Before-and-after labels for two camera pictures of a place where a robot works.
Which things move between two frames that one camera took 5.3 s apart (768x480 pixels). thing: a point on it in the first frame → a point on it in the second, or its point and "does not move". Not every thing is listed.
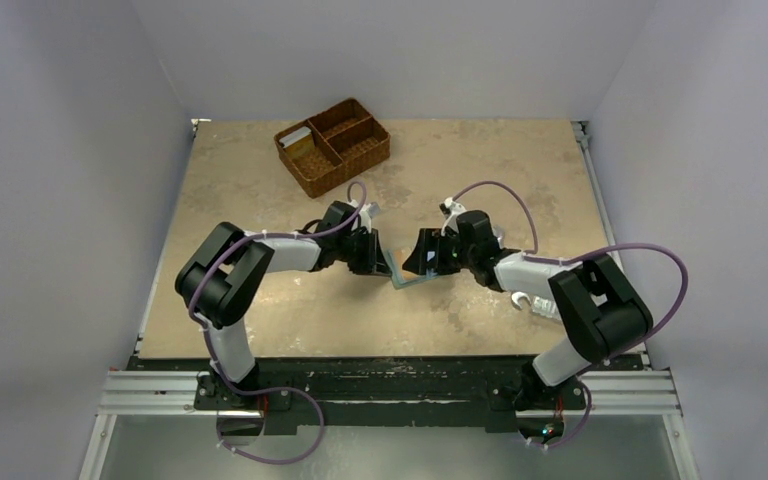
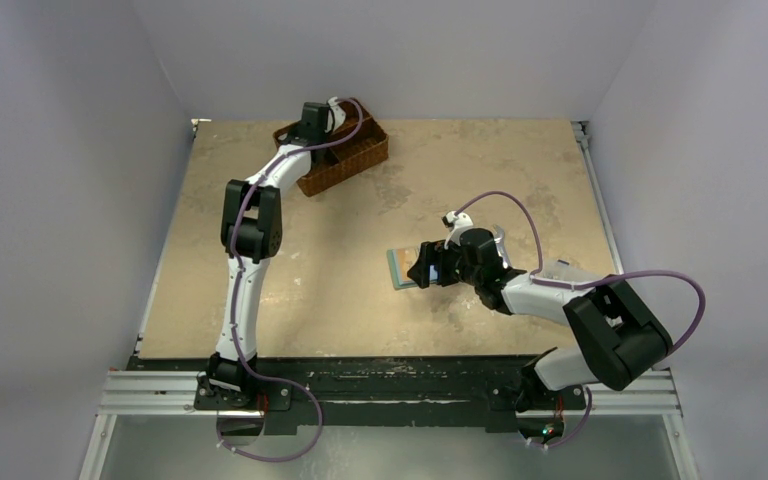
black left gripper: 373,262 → 294,132
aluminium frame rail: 140,392 does not move
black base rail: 337,395 does not move
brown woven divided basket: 334,147 does not move
